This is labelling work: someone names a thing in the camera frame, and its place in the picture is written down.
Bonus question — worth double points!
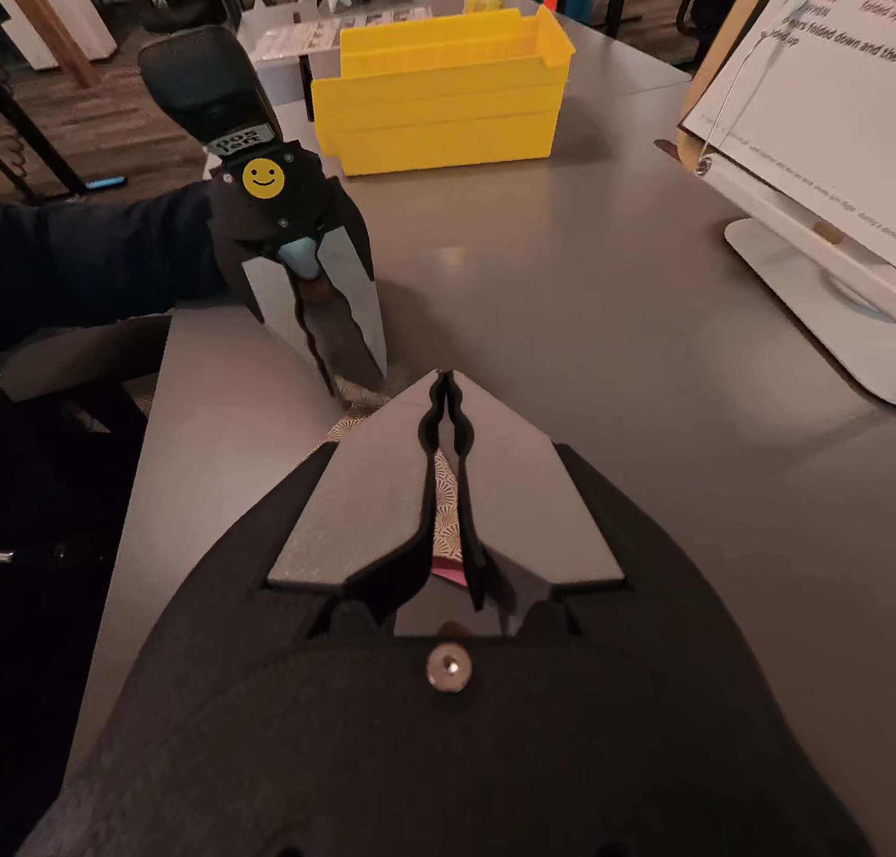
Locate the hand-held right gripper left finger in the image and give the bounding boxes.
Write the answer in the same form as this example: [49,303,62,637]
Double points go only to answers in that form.
[268,370,449,623]

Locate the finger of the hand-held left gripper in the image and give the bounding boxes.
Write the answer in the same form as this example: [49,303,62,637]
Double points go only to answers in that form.
[241,256,338,397]
[301,227,389,392]

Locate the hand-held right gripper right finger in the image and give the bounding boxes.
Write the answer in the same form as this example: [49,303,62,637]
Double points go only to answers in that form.
[447,370,625,634]

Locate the patterned origami paper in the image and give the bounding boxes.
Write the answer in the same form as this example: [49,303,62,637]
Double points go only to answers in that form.
[311,374,466,585]

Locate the person's left forearm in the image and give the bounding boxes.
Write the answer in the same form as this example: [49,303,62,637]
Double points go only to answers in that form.
[0,181,232,350]

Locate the printed leaflets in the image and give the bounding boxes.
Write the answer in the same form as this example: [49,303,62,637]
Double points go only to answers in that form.
[248,6,435,61]

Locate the yellow plastic bin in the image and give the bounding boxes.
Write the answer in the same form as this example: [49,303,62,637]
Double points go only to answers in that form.
[311,6,576,177]

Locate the white document stand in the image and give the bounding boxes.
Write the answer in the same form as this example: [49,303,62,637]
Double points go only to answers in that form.
[678,118,896,404]

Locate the brown backing board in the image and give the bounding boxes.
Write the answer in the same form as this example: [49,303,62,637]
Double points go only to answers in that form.
[689,0,795,105]

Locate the printed instruction sheet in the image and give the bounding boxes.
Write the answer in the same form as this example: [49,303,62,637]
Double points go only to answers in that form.
[682,0,896,266]

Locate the wooden post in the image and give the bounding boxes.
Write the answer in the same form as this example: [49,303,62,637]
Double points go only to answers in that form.
[0,0,102,89]

